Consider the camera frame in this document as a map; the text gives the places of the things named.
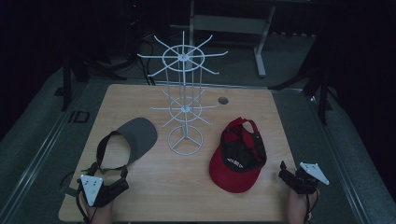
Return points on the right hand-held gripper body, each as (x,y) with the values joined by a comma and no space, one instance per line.
(313,172)

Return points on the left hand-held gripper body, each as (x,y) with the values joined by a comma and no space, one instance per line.
(91,189)

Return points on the grey sun visor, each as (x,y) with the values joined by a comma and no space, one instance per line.
(140,137)

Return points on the red baseball cap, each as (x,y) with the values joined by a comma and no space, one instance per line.
(230,179)

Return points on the person's left hand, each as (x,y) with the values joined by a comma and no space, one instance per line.
(102,215)

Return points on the person's right hand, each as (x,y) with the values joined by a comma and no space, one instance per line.
(299,207)

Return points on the dark equipment tower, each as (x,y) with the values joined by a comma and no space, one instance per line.
(134,28)

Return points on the aluminium floor rail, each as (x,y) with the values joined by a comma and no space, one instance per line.
(37,161)
(342,161)

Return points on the white metal desk frame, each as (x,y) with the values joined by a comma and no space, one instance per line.
(230,24)

